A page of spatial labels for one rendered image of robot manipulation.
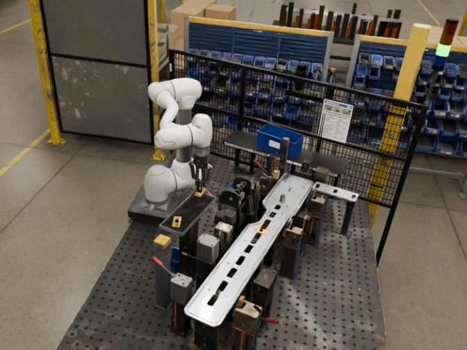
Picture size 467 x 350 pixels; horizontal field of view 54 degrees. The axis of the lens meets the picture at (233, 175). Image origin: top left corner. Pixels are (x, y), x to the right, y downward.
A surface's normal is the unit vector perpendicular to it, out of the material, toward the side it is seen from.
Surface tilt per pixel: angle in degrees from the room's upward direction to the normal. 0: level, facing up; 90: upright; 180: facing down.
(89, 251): 0
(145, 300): 0
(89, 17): 90
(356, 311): 0
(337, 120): 90
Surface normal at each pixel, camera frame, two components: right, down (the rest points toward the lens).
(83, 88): -0.19, 0.51
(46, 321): 0.07, -0.84
